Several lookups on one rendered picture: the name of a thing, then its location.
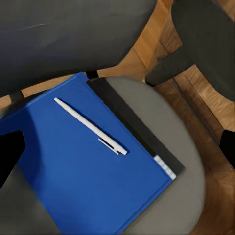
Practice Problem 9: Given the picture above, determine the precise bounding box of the folder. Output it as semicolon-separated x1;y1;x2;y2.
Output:
0;72;177;235

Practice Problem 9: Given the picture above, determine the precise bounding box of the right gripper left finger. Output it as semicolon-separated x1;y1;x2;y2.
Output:
0;130;25;189

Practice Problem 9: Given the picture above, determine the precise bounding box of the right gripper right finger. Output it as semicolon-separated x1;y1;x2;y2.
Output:
219;130;235;170

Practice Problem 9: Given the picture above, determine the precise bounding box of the pen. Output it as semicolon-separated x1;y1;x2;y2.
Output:
56;97;127;154

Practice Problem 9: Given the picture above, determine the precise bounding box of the swivel chair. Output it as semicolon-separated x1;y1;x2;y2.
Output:
0;0;235;235

